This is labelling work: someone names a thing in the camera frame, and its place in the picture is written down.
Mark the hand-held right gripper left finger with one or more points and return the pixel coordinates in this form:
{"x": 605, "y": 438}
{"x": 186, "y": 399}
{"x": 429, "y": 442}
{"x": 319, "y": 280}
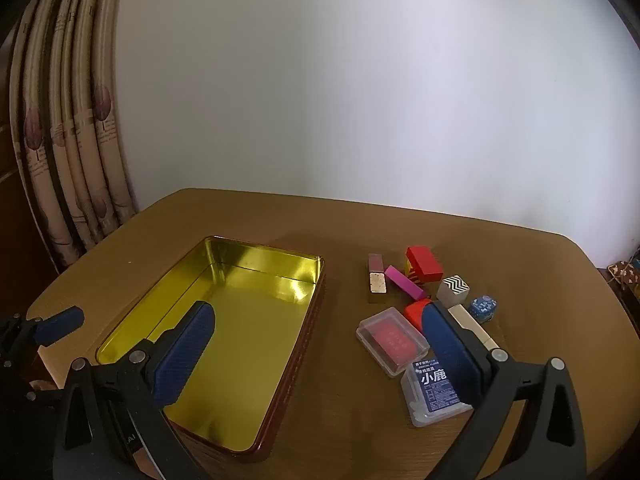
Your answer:
{"x": 182, "y": 355}

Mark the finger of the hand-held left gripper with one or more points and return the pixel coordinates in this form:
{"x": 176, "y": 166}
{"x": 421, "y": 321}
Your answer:
{"x": 25, "y": 385}
{"x": 60, "y": 326}

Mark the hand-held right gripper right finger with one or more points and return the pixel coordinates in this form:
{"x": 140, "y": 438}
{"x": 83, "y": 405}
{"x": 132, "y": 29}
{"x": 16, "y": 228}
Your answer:
{"x": 452, "y": 355}

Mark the cream rectangular bar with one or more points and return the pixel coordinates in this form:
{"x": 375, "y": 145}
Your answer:
{"x": 475, "y": 330}

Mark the clear case with blue label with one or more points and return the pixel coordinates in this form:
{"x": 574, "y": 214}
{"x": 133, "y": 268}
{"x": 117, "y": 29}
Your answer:
{"x": 432, "y": 392}

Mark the blue patterned cube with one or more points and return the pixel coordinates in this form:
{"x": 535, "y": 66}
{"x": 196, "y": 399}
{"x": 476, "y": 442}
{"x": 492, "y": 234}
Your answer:
{"x": 482, "y": 308}

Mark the red rounded block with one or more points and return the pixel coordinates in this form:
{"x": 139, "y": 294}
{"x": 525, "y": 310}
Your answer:
{"x": 415, "y": 312}

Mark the clear case with red card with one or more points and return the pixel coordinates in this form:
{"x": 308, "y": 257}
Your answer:
{"x": 392, "y": 342}

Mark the gold metal tin box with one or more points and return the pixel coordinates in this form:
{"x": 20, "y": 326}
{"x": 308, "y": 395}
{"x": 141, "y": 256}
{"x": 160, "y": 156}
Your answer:
{"x": 240, "y": 320}

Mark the black white zigzag cube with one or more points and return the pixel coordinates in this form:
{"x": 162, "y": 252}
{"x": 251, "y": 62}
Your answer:
{"x": 452, "y": 287}

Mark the magenta rectangular block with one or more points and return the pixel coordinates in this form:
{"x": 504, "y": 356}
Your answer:
{"x": 405, "y": 285}

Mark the red and yellow block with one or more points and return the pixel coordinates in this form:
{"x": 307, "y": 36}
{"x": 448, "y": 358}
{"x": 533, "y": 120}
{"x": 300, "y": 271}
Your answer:
{"x": 425, "y": 262}

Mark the pink and gold block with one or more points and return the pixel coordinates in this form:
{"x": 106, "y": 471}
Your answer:
{"x": 376, "y": 280}

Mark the beige floral curtain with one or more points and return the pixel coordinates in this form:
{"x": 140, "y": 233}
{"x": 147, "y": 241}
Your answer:
{"x": 65, "y": 135}

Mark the patterned brown cloth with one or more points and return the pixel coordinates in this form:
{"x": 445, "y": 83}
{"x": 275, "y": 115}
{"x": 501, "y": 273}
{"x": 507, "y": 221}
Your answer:
{"x": 625, "y": 272}

